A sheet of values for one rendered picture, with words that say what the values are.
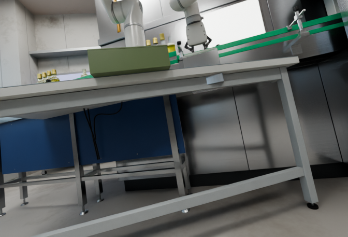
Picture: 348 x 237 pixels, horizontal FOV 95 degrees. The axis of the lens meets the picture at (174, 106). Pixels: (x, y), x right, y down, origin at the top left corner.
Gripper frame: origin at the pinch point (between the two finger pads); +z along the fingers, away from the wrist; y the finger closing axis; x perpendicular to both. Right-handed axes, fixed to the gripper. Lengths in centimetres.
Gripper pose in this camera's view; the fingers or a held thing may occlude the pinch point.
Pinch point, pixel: (200, 54)
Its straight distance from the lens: 89.1
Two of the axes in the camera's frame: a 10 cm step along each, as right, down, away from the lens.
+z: 2.2, 9.6, 1.6
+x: -1.9, 2.1, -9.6
